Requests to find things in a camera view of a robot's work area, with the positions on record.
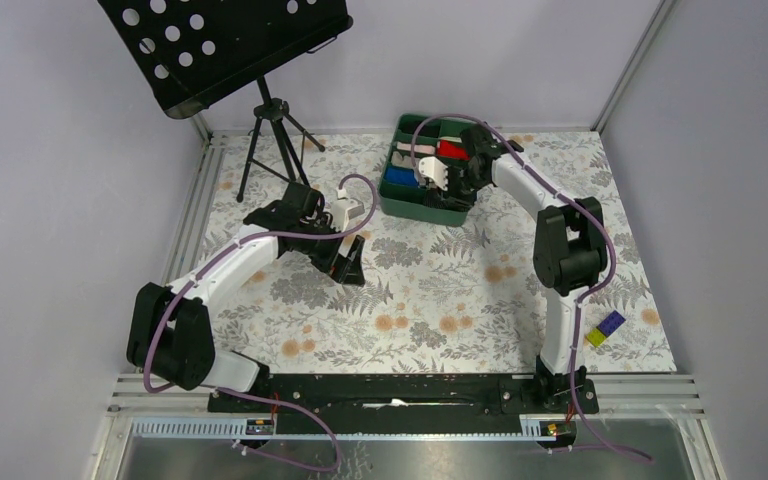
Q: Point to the green toy brick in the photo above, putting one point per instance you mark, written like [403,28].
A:
[596,337]

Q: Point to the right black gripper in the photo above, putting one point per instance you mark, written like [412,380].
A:
[450,192]

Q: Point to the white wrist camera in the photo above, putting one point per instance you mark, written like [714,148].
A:
[344,209]
[434,172]

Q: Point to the aluminium frame rails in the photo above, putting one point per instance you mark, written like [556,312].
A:
[552,435]

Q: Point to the green divided organizer tray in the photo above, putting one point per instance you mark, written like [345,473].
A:
[404,202]

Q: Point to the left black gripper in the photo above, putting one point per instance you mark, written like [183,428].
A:
[352,270]

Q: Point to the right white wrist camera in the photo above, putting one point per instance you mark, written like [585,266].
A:
[434,172]

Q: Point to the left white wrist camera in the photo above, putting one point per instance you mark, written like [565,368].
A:
[344,209]

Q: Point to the black perforated music stand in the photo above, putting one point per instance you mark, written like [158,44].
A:
[194,54]

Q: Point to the purple toy brick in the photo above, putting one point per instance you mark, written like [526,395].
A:
[611,323]

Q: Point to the red rolled cloth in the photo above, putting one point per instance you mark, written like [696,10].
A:
[452,150]

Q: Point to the pink rolled cloth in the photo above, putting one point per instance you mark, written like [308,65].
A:
[418,149]

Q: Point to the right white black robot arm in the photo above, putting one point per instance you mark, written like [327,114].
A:
[570,250]

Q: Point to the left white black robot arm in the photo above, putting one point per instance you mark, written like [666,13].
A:
[171,332]

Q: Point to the black striped underwear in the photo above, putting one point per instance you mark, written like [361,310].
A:
[437,199]

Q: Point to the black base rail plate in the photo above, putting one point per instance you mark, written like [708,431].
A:
[411,404]

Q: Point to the floral patterned table mat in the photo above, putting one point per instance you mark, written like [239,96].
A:
[449,299]

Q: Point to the beige rolled cloth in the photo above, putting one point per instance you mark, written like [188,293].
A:
[399,160]

